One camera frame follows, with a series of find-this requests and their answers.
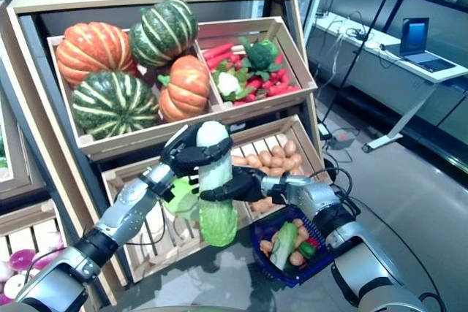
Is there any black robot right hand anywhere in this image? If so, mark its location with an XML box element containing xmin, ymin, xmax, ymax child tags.
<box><xmin>199</xmin><ymin>165</ymin><xmax>266</xmax><ymax>203</ymax></box>

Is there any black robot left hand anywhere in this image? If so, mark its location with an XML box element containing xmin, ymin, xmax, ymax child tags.
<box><xmin>159</xmin><ymin>124</ymin><xmax>235</xmax><ymax>178</ymax></box>

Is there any green napa cabbage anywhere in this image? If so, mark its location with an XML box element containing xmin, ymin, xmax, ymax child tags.
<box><xmin>269</xmin><ymin>221</ymin><xmax>300</xmax><ymax>271</ymax></box>
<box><xmin>162</xmin><ymin>176</ymin><xmax>202</xmax><ymax>214</ymax></box>
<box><xmin>195</xmin><ymin>120</ymin><xmax>238</xmax><ymax>248</ymax></box>

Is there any blue plastic shopping basket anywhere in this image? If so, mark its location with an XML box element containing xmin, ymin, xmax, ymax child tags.
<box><xmin>249</xmin><ymin>205</ymin><xmax>336</xmax><ymax>288</ymax></box>

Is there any wide wooden crate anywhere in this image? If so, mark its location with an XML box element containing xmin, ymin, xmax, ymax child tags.
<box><xmin>46</xmin><ymin>34</ymin><xmax>226</xmax><ymax>161</ymax></box>

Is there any small orange pumpkin green stem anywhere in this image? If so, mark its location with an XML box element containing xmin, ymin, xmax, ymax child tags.
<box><xmin>156</xmin><ymin>55</ymin><xmax>211</xmax><ymax>123</ymax></box>

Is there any wooden slatted crate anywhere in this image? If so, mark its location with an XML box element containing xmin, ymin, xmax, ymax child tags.
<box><xmin>0</xmin><ymin>198</ymin><xmax>70</xmax><ymax>312</ymax></box>
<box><xmin>100</xmin><ymin>158</ymin><xmax>257</xmax><ymax>284</ymax></box>
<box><xmin>229</xmin><ymin>114</ymin><xmax>325</xmax><ymax>225</ymax></box>

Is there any white cauliflower with leaves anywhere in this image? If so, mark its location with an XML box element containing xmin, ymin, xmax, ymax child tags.
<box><xmin>211</xmin><ymin>66</ymin><xmax>257</xmax><ymax>103</ymax></box>

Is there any small green bell pepper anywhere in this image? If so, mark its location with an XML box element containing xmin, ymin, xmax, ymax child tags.
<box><xmin>298</xmin><ymin>243</ymin><xmax>317</xmax><ymax>259</ymax></box>

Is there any green striped pumpkin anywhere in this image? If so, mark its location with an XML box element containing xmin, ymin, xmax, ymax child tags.
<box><xmin>129</xmin><ymin>0</ymin><xmax>200</xmax><ymax>69</ymax></box>
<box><xmin>71</xmin><ymin>69</ymin><xmax>160</xmax><ymax>141</ymax></box>

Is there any white power strip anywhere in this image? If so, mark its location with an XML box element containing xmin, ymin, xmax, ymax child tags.
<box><xmin>317</xmin><ymin>121</ymin><xmax>332</xmax><ymax>141</ymax></box>

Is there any red carrot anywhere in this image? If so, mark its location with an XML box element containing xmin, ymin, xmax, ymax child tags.
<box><xmin>202</xmin><ymin>43</ymin><xmax>235</xmax><ymax>60</ymax></box>
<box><xmin>206</xmin><ymin>51</ymin><xmax>238</xmax><ymax>70</ymax></box>
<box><xmin>266</xmin><ymin>85</ymin><xmax>301</xmax><ymax>97</ymax></box>

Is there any grey box red button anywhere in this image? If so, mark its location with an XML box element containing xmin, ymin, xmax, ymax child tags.
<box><xmin>331</xmin><ymin>128</ymin><xmax>356</xmax><ymax>151</ymax></box>

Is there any green broccoli head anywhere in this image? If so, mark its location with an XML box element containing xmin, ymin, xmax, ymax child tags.
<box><xmin>239</xmin><ymin>36</ymin><xmax>282</xmax><ymax>79</ymax></box>

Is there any large orange ribbed pumpkin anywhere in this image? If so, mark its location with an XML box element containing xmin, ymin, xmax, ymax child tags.
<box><xmin>55</xmin><ymin>21</ymin><xmax>138</xmax><ymax>88</ymax></box>

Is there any purple white turnip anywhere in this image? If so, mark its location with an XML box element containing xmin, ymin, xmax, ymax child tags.
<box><xmin>45</xmin><ymin>231</ymin><xmax>66</xmax><ymax>251</ymax></box>
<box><xmin>9</xmin><ymin>248</ymin><xmax>37</xmax><ymax>273</ymax></box>
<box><xmin>2</xmin><ymin>275</ymin><xmax>29</xmax><ymax>300</ymax></box>

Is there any white desk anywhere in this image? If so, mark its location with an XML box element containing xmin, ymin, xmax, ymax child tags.
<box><xmin>314</xmin><ymin>12</ymin><xmax>468</xmax><ymax>154</ymax></box>

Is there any black tripod stand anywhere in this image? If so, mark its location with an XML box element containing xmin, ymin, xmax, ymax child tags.
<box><xmin>317</xmin><ymin>0</ymin><xmax>425</xmax><ymax>126</ymax></box>

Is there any open laptop computer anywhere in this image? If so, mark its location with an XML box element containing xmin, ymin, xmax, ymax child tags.
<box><xmin>382</xmin><ymin>17</ymin><xmax>457</xmax><ymax>74</ymax></box>

